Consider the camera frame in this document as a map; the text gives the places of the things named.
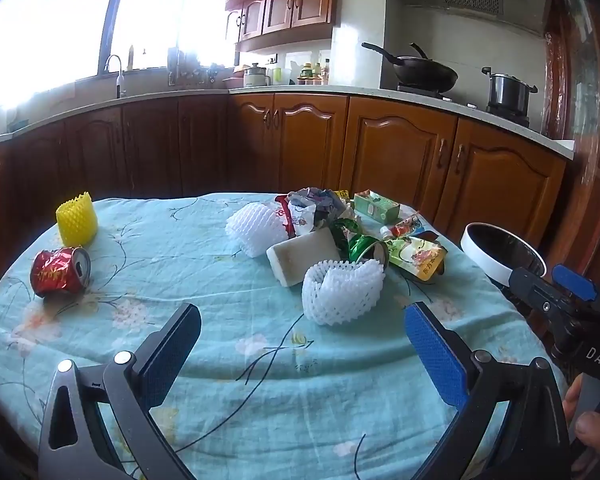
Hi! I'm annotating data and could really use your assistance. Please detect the row of condiment bottles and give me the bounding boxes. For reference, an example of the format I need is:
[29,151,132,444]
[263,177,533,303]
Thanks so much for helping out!
[296,56,331,86]

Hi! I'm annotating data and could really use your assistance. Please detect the crushed red can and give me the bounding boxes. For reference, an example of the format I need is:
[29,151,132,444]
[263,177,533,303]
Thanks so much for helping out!
[29,246,92,297]

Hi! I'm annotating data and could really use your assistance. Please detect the small red sachet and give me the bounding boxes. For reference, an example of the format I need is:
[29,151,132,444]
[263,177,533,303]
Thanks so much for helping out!
[379,212,427,239]

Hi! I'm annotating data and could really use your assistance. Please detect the white foam fruit net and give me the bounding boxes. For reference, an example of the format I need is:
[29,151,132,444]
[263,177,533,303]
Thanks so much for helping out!
[302,259,386,326]
[225,202,289,259]

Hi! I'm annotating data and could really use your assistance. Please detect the crushed green can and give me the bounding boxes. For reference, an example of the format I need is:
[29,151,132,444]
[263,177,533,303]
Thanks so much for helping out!
[329,219,391,267]

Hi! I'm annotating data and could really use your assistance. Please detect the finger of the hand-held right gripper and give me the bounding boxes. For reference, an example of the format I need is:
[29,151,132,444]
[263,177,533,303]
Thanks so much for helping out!
[551,263,600,311]
[509,266,588,333]

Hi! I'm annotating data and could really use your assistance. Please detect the crumpled silver wrapper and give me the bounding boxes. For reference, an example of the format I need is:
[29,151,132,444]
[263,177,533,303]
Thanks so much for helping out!
[286,187,355,236]

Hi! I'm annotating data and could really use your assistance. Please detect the wooden door frame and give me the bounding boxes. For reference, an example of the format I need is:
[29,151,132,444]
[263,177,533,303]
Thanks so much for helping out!
[544,0,600,281]

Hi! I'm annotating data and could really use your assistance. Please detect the black wok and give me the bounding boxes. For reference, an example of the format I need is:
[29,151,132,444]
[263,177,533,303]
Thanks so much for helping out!
[361,41,459,94]

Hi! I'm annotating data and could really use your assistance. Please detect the wooden wall cabinets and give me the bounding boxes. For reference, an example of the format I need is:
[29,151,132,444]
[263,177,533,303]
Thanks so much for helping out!
[218,0,377,54]

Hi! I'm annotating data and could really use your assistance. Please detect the kitchen window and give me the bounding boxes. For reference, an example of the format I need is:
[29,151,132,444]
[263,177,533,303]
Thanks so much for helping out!
[0,0,233,111]

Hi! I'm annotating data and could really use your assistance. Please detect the green drink carton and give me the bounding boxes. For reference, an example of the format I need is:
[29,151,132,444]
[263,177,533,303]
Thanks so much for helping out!
[353,189,401,225]

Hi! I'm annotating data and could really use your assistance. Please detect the wooden base cabinets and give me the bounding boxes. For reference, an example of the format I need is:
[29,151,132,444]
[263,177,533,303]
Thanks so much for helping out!
[0,92,569,281]

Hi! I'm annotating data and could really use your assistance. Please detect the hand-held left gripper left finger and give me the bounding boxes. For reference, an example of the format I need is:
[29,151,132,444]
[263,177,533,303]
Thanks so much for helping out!
[39,303,202,480]

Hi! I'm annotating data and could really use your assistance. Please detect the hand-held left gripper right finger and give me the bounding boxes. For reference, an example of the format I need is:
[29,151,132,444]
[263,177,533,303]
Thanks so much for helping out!
[404,302,572,480]

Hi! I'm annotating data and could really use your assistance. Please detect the white kitchen countertop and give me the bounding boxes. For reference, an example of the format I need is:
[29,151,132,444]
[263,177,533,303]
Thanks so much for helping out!
[0,84,577,162]

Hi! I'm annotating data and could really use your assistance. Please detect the steel cooking pot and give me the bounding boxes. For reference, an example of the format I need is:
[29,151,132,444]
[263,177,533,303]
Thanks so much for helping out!
[481,66,539,117]

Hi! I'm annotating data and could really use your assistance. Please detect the white foam block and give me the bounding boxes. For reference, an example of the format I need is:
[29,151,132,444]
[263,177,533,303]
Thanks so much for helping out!
[266,227,352,288]

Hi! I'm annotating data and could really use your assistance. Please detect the kitchen faucet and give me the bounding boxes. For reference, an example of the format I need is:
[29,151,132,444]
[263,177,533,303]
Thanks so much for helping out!
[103,54,129,100]

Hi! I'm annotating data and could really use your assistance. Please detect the green drink pouch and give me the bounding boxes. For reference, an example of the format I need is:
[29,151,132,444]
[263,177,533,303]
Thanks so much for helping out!
[385,234,449,284]

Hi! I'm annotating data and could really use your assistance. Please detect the red snack wrapper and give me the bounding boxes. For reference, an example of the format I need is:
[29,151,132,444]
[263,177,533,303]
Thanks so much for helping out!
[274,194,307,239]

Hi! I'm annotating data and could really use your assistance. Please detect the yellow foam fruit net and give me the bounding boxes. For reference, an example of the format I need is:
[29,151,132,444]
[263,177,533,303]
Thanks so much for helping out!
[55,189,99,248]

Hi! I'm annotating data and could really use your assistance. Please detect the white-rimmed black trash bin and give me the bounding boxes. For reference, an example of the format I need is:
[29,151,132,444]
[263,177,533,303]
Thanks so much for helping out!
[460,222,548,281]

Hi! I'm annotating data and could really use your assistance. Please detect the person's right hand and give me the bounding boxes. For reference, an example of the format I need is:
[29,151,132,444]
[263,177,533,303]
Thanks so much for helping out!
[561,374,600,462]

